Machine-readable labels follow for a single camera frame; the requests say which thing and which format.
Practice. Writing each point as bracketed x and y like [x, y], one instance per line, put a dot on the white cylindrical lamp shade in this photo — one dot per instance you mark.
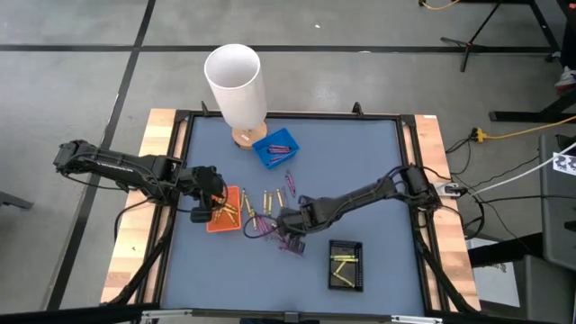
[236, 90]

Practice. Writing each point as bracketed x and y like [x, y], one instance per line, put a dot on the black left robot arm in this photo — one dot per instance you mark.
[117, 168]

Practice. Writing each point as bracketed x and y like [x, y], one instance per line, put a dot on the wooden table side board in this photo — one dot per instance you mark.
[432, 135]
[157, 135]

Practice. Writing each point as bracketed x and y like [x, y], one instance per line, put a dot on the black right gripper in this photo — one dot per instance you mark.
[308, 211]

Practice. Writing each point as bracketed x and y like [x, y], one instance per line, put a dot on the orange plastic basket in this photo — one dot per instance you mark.
[231, 190]

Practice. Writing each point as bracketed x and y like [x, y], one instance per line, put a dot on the grey chair leg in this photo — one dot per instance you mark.
[15, 200]

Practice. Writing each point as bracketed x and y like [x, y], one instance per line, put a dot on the black table frame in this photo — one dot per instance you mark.
[292, 115]

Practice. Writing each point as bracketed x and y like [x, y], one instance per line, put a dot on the fiducial marker sheet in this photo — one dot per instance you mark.
[566, 163]

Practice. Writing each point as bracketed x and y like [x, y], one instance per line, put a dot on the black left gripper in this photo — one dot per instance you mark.
[202, 184]

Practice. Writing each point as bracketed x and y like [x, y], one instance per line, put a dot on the silver frame rail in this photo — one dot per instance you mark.
[166, 314]

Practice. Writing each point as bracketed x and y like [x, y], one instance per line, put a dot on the black tripod stand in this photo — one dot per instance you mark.
[484, 24]

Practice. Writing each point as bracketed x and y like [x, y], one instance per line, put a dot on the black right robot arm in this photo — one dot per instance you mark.
[360, 193]

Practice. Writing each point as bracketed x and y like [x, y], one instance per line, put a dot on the grey floor box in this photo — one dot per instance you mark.
[540, 292]

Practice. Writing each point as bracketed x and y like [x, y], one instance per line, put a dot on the blue plastic basket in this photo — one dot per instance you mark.
[261, 153]

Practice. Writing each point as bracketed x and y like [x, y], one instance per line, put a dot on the grey side desk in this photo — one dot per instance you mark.
[558, 216]

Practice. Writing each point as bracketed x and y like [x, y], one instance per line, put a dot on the black floor stand base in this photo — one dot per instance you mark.
[531, 112]

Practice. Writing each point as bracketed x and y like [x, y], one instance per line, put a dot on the round wooden lamp base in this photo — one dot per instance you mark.
[247, 138]

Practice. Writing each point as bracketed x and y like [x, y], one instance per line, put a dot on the black plastic basket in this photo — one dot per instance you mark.
[344, 245]

